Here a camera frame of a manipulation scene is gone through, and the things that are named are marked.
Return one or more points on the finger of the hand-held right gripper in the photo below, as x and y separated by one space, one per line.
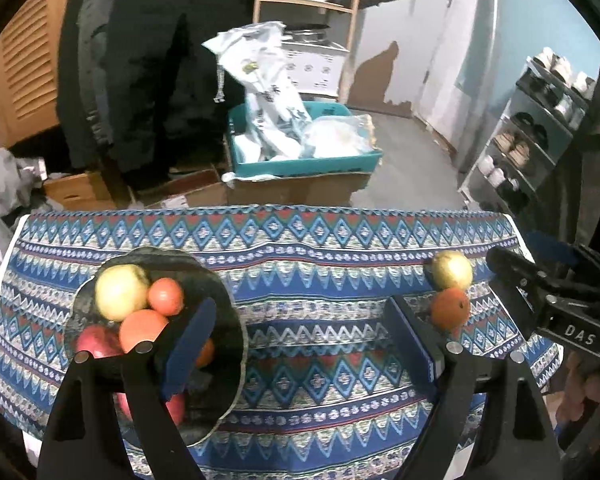
517 272
555 252

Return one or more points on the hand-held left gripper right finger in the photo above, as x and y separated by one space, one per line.
410 335

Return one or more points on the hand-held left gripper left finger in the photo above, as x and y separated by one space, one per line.
195 330

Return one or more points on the small tangerine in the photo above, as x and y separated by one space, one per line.
166 297
206 352

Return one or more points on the scalloped glass plate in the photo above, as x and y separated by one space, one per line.
225 310

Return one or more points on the medium orange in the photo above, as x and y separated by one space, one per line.
449 308

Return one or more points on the large orange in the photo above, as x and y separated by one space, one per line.
142 327

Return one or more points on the yellow-green blushed apple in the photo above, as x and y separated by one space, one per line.
452 270

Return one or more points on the red apple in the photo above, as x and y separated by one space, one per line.
97 342
176 407

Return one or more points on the pale yellow apple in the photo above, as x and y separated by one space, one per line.
121 292

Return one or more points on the person's right hand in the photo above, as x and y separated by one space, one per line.
585 390

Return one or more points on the white shoe rack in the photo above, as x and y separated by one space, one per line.
485 180

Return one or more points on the blue patterned tablecloth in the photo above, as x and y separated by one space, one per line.
305 260

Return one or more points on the flattened cardboard box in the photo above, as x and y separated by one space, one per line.
185 187

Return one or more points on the large cardboard box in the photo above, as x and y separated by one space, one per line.
300 190

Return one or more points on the small cardboard box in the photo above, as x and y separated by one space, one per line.
80 190

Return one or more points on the teal plastic bin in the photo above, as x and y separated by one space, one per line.
330 165

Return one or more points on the clear plastic bag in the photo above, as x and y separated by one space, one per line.
337 137

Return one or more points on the white door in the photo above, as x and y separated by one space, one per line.
455 60

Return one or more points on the grey crumpled clothing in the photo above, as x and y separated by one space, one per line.
5 180

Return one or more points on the white printed plastic bag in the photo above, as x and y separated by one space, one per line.
265 90

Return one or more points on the dark hanging coats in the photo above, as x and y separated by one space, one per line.
145 60

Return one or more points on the white patterned box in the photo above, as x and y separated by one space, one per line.
315 67

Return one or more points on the wooden shelf unit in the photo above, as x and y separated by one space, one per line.
355 20

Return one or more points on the wooden louvred cabinet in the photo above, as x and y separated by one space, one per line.
25 70

